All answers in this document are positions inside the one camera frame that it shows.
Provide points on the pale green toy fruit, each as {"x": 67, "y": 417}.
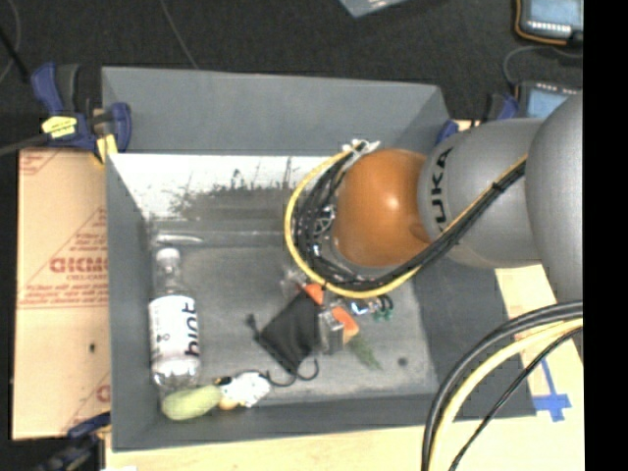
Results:
{"x": 190, "y": 402}

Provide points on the clear plastic bottle white label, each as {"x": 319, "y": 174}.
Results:
{"x": 174, "y": 322}

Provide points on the white toy animal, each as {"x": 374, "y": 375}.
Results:
{"x": 247, "y": 388}

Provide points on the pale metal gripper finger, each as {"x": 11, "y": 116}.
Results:
{"x": 331, "y": 329}
{"x": 294, "y": 281}

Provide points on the grey metal bin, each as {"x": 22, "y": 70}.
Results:
{"x": 235, "y": 273}

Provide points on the orange toy carrot green leaves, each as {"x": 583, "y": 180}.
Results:
{"x": 349, "y": 327}

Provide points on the brown cardboard board red print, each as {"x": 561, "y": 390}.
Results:
{"x": 59, "y": 263}

